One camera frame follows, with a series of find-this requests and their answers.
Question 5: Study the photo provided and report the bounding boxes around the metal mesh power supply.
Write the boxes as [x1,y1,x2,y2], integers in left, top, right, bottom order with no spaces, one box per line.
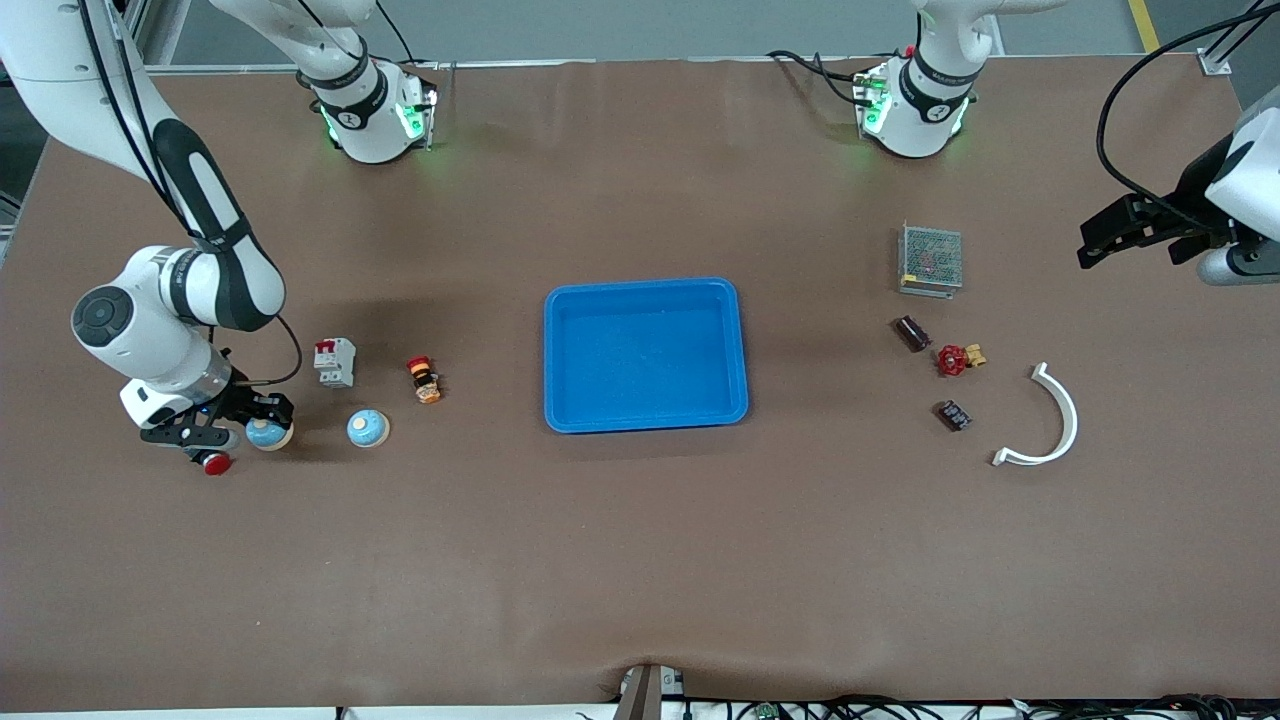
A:
[897,222,964,299]

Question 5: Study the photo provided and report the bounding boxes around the blue plastic tray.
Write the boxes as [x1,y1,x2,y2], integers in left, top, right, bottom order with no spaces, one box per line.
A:
[543,277,750,435]

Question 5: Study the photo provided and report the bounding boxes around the brown table cover mat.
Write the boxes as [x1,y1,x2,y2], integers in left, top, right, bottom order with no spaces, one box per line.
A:
[0,55,1280,713]

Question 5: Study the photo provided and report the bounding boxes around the white circuit breaker red switch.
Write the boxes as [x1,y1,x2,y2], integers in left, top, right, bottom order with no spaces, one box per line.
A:
[313,338,358,388]

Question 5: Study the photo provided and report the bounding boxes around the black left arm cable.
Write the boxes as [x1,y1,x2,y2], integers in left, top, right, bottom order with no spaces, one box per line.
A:
[1096,5,1280,211]

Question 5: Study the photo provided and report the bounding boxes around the aluminium frame post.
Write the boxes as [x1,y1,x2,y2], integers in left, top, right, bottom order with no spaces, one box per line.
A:
[120,0,191,71]
[1197,0,1280,77]

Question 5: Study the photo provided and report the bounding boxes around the orange red emergency stop switch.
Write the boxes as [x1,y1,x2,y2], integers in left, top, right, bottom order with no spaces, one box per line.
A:
[405,355,444,406]

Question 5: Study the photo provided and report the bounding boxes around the white curved plastic bracket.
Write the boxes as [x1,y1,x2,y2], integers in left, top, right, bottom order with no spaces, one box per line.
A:
[991,361,1080,468]

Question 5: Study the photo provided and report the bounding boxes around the black left arm base cables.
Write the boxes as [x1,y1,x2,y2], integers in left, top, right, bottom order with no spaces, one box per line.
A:
[768,48,881,106]

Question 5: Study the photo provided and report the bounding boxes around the black right arm base cable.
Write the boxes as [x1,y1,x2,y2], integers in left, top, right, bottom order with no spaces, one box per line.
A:
[375,0,441,71]

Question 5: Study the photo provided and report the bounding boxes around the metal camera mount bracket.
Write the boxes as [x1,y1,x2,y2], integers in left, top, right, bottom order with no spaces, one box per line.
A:
[612,662,687,720]

